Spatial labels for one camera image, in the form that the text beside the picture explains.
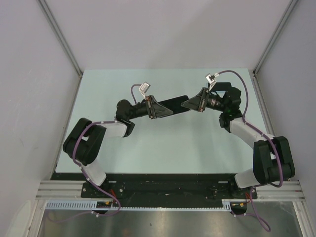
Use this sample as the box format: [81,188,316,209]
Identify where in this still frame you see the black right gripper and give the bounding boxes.
[182,87,228,112]

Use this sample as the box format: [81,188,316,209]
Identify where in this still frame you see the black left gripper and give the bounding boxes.
[127,95,173,120]

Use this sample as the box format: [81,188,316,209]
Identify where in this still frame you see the black smartphone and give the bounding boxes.
[170,95,189,115]

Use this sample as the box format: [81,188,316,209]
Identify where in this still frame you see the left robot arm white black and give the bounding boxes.
[63,95,173,198]

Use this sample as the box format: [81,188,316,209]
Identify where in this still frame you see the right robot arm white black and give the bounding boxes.
[181,87,296,198]

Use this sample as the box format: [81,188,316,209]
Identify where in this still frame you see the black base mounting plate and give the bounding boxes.
[51,173,257,209]

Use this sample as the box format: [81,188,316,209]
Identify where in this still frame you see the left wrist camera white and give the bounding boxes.
[139,82,151,98]

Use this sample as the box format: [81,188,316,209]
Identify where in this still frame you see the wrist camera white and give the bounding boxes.
[205,73,219,91]
[139,82,151,98]

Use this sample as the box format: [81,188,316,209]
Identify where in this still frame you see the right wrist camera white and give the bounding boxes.
[205,73,219,91]

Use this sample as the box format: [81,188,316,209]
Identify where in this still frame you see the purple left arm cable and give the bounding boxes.
[47,83,146,224]

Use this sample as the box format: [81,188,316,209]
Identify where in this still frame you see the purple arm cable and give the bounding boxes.
[47,83,146,224]
[214,70,283,233]

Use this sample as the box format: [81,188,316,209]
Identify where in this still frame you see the white slotted cable duct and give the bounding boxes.
[46,200,247,212]

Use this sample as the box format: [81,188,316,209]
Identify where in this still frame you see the aluminium front rail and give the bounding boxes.
[36,180,305,201]

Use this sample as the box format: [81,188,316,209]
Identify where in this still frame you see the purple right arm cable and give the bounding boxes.
[214,70,283,233]

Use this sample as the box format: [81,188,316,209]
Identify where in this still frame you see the aluminium corner frame post right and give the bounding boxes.
[252,0,300,76]

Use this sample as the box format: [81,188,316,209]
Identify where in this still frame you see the aluminium corner frame post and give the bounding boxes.
[252,0,300,76]
[36,0,83,78]

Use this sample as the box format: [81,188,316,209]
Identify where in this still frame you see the aluminium corner frame post left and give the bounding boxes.
[36,0,83,78]

